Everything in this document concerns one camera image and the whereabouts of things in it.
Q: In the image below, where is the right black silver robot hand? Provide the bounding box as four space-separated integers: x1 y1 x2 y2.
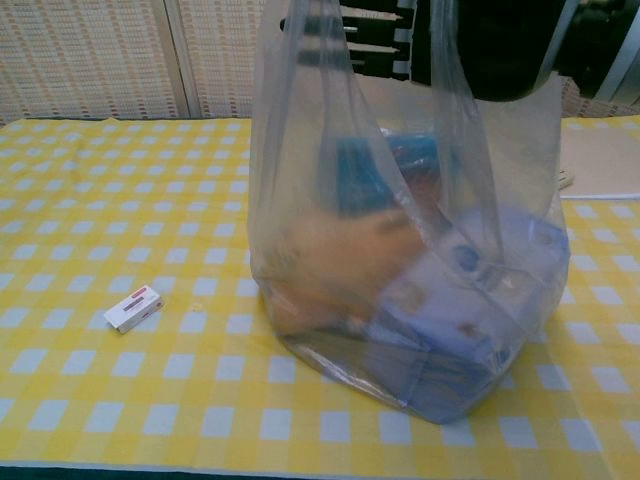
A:
279 0 572 103

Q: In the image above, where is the translucent gray plastic bag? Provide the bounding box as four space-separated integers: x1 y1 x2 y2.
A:
248 0 572 427

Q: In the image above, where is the yellow white checkered tablecloth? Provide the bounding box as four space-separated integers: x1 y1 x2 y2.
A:
0 117 640 475

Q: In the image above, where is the beige spiral sketchbook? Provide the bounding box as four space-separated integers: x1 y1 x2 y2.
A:
554 117 640 202

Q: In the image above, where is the blue cookie box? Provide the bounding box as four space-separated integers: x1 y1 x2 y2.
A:
333 130 462 224

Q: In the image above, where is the white packaged item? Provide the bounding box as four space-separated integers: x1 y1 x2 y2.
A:
378 248 507 352

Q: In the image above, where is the orange bread bun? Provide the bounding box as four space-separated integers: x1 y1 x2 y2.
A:
272 206 427 332

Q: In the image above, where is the woven folding screen panel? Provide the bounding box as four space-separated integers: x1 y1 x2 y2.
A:
167 0 266 120
0 0 176 122

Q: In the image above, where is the blue white flat package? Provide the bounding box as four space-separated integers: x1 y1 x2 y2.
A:
299 208 571 426

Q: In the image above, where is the small white red box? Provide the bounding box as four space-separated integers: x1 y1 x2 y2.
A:
103 284 166 336

